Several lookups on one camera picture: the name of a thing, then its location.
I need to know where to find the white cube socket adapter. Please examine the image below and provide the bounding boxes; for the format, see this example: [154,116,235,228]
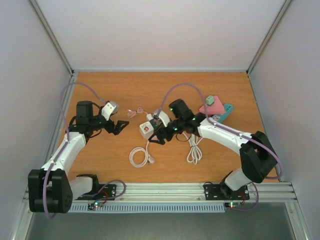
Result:
[139,121,154,139]

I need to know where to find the white usb charger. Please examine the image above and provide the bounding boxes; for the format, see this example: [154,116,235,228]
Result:
[146,113,153,121]

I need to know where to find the green cube socket adapter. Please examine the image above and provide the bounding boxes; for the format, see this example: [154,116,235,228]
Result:
[149,118,162,133]

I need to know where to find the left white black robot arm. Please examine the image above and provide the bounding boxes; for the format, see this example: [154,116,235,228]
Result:
[27,100,129,217]

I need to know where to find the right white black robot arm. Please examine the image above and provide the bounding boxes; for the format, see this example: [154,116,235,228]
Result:
[140,99,277,199]

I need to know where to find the light green plug adapter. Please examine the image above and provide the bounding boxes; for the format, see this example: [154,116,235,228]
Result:
[205,95,215,106]

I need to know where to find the pink triangular power strip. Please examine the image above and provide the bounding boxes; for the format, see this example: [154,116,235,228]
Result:
[199,95,225,115]

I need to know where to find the teal power strip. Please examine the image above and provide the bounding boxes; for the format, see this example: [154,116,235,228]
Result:
[212,103,234,123]

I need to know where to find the left controller board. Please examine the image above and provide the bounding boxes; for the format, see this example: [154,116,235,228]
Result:
[87,201,104,211]

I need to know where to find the controller board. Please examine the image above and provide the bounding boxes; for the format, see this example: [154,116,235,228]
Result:
[224,201,243,209]
[87,201,104,211]

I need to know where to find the right controller board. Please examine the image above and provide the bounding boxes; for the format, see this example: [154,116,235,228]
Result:
[224,201,243,209]

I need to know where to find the pink usb cable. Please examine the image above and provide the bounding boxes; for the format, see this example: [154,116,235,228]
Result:
[126,107,148,119]

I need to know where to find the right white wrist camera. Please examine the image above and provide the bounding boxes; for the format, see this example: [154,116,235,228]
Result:
[153,109,171,127]

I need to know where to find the pink power strip cable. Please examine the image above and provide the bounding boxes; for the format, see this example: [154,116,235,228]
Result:
[128,139,156,168]

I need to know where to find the white power cord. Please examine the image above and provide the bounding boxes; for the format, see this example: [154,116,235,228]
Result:
[182,132,205,165]

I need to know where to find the aluminium front rail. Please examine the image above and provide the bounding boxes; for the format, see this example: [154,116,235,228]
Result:
[23,182,298,203]

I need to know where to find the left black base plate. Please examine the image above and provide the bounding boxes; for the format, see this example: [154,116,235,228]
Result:
[76,184,117,201]

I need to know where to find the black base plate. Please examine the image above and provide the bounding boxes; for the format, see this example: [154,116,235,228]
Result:
[202,182,250,201]
[76,184,117,201]

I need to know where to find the grey slotted cable duct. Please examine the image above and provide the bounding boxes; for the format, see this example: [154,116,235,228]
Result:
[69,202,225,214]

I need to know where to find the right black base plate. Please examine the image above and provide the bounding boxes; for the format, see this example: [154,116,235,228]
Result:
[202,182,250,201]

